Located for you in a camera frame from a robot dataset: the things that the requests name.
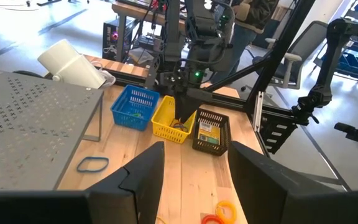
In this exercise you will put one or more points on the black computer tower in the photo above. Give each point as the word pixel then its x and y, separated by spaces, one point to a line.
pixel 110 46

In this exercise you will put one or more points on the blue plastic basket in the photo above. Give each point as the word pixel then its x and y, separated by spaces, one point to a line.
pixel 123 119

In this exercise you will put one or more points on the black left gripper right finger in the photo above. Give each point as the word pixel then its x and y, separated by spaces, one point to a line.
pixel 259 186

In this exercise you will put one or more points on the person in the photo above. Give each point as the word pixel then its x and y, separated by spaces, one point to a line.
pixel 256 15

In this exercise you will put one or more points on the yellow green crayon box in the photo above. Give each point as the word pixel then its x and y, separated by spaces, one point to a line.
pixel 208 133

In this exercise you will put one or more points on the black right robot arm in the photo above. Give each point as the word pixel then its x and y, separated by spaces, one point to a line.
pixel 204 28

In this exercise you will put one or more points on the grey office chair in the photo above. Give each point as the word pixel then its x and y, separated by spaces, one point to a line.
pixel 306 46

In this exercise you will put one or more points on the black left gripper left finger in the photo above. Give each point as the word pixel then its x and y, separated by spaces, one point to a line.
pixel 135 186

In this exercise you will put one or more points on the black plastic basket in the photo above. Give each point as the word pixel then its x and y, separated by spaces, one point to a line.
pixel 210 149

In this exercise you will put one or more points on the clear plastic bag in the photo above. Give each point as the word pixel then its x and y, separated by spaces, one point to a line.
pixel 109 79

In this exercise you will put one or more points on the grey perforated metal shelf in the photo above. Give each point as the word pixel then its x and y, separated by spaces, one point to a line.
pixel 26 124

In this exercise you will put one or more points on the white cylindrical container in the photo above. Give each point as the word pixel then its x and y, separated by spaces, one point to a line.
pixel 70 65

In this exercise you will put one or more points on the yellow plastic basket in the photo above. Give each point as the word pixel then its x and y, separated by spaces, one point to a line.
pixel 166 133

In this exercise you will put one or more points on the black aluminium table frame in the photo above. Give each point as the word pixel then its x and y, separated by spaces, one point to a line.
pixel 277 53

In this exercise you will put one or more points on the wooden workbench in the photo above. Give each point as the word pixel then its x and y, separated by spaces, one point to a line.
pixel 135 11

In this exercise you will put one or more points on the rack with blue bins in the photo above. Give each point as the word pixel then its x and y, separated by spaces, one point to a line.
pixel 356 62

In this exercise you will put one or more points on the black neighbouring robot arm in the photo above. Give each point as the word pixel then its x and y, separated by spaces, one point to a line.
pixel 337 34

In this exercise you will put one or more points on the yellow coil wristband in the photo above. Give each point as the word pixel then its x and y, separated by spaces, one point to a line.
pixel 225 203

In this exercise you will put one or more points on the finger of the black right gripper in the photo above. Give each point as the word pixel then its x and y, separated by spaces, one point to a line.
pixel 181 109
pixel 193 105

